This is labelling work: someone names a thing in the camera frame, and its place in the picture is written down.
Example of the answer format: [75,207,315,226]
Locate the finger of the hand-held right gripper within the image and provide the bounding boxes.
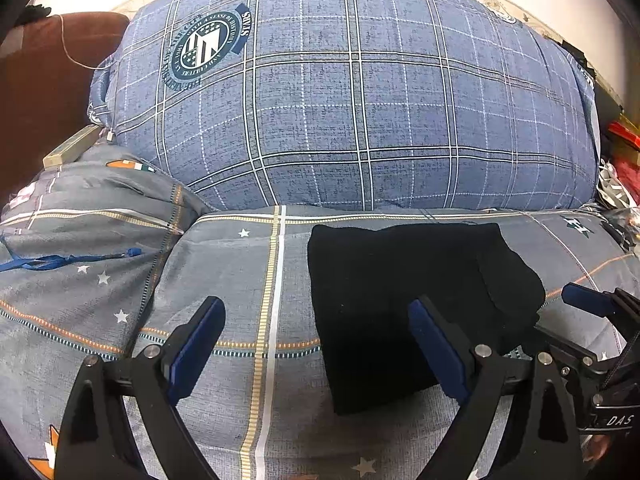
[561,282,640,323]
[534,322,626,378]

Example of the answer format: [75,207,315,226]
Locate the grey star-print bedsheet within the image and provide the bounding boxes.
[0,202,640,480]

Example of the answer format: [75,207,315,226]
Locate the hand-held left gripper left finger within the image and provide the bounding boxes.
[55,296,227,480]

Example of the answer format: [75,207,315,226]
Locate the grey star-print pillow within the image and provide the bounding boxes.
[0,142,217,361]

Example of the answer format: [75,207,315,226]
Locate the black pants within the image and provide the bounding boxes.
[306,221,547,417]

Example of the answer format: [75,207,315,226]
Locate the beige wooden block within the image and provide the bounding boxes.
[42,124,104,169]

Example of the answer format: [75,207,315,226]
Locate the thin white cord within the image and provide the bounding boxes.
[50,12,103,71]

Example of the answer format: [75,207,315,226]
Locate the brown headboard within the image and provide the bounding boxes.
[0,10,132,206]

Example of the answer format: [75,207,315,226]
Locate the red cloth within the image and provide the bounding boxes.
[606,112,640,196]

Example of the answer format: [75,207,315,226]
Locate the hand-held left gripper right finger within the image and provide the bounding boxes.
[406,295,585,480]

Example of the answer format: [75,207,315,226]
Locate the blue plaid pillow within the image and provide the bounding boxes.
[86,0,602,212]

